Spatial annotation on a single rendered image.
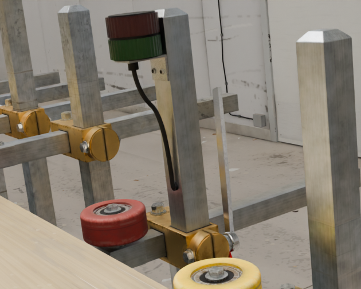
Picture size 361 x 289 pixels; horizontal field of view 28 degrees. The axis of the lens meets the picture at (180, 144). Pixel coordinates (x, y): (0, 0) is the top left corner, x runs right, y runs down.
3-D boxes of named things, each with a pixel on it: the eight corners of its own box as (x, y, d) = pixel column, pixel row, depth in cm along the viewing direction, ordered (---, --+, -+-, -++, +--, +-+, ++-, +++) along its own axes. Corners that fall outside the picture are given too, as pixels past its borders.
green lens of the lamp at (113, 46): (145, 51, 86) (142, 33, 85) (172, 53, 81) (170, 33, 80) (101, 59, 83) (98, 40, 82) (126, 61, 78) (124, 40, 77)
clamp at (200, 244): (172, 239, 99) (168, 204, 98) (232, 266, 88) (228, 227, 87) (137, 252, 96) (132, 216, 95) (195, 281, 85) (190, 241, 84)
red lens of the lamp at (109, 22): (142, 30, 85) (140, 11, 85) (170, 31, 80) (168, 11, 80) (98, 37, 82) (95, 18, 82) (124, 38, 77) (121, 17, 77)
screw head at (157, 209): (160, 209, 97) (160, 200, 97) (169, 212, 95) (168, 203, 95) (147, 213, 96) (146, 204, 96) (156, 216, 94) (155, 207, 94)
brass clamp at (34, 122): (27, 127, 138) (23, 101, 137) (55, 136, 127) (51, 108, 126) (-4, 133, 135) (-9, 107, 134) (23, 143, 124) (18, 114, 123)
